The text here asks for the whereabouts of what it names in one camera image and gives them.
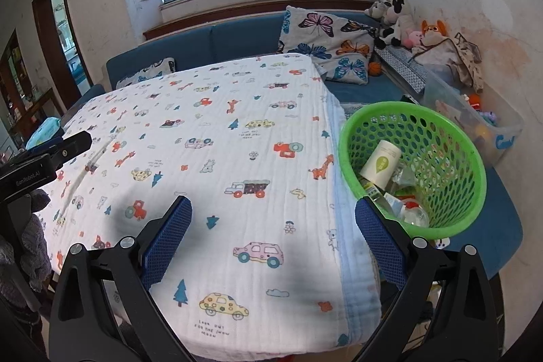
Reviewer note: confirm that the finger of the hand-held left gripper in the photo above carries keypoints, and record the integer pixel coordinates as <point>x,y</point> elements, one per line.
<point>72,145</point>
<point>42,145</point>

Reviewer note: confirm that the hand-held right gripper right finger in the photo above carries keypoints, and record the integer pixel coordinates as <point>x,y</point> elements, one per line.
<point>382,245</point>

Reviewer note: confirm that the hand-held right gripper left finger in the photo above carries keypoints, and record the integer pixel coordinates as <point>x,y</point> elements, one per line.
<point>167,243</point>

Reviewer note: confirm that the white milk carton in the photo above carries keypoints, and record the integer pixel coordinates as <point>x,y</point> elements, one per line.
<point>392,203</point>

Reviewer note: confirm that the clear and orange plastic capsule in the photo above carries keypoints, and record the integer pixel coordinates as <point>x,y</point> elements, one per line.
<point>415,215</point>

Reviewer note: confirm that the white bottle with green label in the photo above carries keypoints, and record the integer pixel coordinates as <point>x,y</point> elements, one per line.
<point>379,165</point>

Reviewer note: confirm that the green plastic basket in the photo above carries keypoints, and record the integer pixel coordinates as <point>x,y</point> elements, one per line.
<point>462,209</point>

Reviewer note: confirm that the blue wet wipes pack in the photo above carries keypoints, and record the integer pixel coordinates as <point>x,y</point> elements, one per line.
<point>46,131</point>

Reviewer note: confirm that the white power strip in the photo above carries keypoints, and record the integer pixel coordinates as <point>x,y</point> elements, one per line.
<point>442,243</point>

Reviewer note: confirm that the dark wooden shelf cabinet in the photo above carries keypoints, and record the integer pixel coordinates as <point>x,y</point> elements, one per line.
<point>12,90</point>

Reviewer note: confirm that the small printed pillow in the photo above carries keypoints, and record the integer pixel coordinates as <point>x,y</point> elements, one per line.
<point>148,71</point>

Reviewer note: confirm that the clear plastic storage bin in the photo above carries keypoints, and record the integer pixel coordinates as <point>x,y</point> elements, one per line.
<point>505,141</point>

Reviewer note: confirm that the small purple toy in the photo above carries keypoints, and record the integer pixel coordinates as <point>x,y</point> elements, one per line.
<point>490,119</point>

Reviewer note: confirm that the small orange toy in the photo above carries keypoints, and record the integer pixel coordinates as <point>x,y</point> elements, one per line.
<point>474,101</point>

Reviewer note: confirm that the small orange ball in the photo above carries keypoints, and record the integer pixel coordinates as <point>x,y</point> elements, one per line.
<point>375,68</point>

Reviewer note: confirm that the blue patterned cloth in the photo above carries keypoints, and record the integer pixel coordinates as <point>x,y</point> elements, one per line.
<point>403,67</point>

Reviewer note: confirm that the grey folded cloth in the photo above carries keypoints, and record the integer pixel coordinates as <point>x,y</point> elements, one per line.
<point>437,56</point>

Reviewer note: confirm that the beige patterned cloth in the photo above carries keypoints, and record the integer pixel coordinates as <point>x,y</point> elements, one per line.
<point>468,61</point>

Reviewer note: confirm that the blue sofa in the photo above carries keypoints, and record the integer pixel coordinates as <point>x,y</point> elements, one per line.
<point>246,35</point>

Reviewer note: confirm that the butterfly print pillow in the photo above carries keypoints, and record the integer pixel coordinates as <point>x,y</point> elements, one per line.
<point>326,44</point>

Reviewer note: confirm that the pink plush toy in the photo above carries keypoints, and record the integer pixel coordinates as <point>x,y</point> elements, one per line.
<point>413,39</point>

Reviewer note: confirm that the orange fox plush toy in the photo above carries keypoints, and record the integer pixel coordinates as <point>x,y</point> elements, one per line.
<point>432,31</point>

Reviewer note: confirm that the cow plush toy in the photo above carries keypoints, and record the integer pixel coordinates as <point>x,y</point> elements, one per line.
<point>401,18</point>

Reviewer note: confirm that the grey plush toy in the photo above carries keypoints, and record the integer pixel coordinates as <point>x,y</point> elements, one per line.
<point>376,10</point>

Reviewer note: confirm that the brown wooden door frame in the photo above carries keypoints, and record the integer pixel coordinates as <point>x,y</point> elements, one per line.
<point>40,18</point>

